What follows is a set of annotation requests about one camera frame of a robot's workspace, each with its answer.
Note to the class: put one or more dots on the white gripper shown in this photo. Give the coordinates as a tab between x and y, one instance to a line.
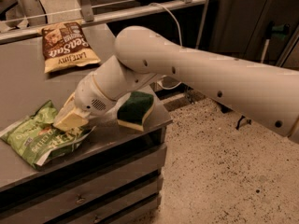
89	94

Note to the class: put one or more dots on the green jalapeno chip bag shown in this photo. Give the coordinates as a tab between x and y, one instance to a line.
37	141

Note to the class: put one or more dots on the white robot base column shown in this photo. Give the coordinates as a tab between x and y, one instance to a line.
34	12

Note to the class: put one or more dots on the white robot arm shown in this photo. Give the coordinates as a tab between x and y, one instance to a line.
267	94

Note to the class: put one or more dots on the brown sea salt chip bag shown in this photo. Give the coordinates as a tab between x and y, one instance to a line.
64	45

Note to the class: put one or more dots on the green yellow sponge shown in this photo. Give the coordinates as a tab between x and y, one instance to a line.
135	110

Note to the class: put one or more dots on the grey drawer cabinet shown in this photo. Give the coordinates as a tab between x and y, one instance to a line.
109	179

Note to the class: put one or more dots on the dark grey cabinet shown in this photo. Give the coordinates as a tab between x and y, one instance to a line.
237	27

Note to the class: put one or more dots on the reacher grabber tool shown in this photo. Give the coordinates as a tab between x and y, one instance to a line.
273	30

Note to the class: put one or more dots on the grey metal frame rail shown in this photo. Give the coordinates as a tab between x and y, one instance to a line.
23	82

